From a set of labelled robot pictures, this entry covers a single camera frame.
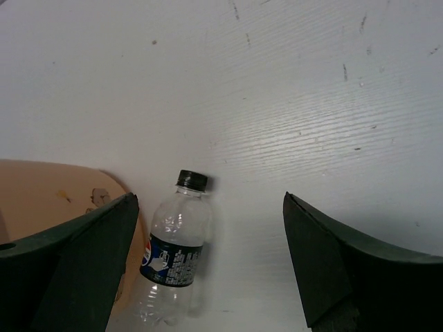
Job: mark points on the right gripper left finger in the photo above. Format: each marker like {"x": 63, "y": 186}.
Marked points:
{"x": 66, "y": 277}

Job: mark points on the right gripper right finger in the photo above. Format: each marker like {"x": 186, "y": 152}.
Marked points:
{"x": 350, "y": 281}

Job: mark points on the clear bottle black cap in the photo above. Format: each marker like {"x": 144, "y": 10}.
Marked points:
{"x": 167, "y": 271}

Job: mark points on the orange plastic bin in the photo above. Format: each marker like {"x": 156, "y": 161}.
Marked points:
{"x": 37, "y": 196}

